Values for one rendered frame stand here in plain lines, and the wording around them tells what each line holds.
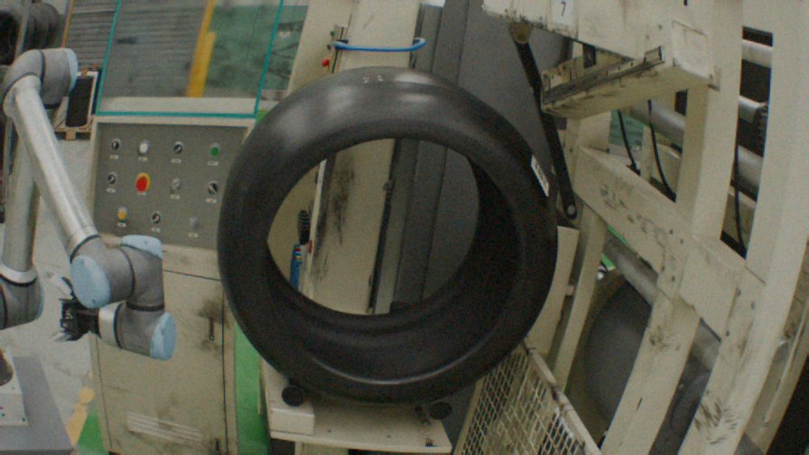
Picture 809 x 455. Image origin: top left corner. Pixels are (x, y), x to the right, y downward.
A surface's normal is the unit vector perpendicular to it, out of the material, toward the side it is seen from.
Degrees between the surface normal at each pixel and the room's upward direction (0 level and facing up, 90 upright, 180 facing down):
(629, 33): 90
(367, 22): 90
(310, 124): 54
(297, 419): 90
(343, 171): 90
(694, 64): 72
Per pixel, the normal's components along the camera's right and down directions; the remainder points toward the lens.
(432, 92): 0.26, -0.50
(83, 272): -0.38, 0.18
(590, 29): 0.15, 0.29
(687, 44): 0.19, -0.01
